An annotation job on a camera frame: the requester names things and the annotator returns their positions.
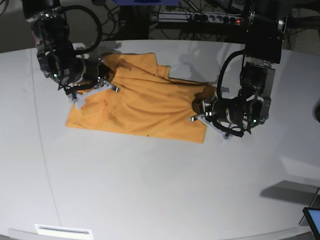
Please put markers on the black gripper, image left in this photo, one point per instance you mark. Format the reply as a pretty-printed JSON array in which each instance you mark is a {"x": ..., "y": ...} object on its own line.
[{"x": 89, "y": 71}]

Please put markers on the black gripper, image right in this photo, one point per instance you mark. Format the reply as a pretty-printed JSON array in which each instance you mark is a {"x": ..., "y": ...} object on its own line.
[{"x": 221, "y": 110}]

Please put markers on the orange yellow T-shirt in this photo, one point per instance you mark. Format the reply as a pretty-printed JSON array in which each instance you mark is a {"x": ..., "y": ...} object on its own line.
[{"x": 149, "y": 102}]

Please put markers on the black robot arm, image right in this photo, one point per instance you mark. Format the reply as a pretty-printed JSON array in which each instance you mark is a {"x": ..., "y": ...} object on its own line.
[{"x": 266, "y": 22}]

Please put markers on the black robot arm, image left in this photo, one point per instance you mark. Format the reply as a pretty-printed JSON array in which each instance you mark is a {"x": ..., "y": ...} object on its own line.
[{"x": 58, "y": 60}]

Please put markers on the white power strip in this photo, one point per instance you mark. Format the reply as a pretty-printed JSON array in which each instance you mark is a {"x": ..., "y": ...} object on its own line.
[{"x": 198, "y": 17}]

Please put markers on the tablet screen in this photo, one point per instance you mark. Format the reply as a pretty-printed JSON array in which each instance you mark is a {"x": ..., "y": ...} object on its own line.
[{"x": 312, "y": 216}]

